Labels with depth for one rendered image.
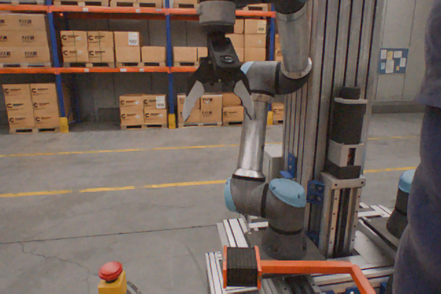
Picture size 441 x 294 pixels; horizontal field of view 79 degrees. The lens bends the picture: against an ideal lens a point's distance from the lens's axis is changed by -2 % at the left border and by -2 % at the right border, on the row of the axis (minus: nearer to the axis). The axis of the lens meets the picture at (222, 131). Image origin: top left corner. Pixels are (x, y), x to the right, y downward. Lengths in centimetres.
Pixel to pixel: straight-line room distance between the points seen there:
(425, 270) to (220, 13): 51
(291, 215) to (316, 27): 62
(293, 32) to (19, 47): 770
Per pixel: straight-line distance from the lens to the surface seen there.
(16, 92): 834
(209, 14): 58
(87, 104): 907
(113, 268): 99
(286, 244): 95
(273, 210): 90
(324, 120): 106
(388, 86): 1143
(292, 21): 72
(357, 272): 73
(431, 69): 40
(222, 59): 50
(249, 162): 92
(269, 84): 95
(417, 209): 42
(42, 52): 796
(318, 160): 109
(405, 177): 117
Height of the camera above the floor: 164
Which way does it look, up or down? 14 degrees down
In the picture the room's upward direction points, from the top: straight up
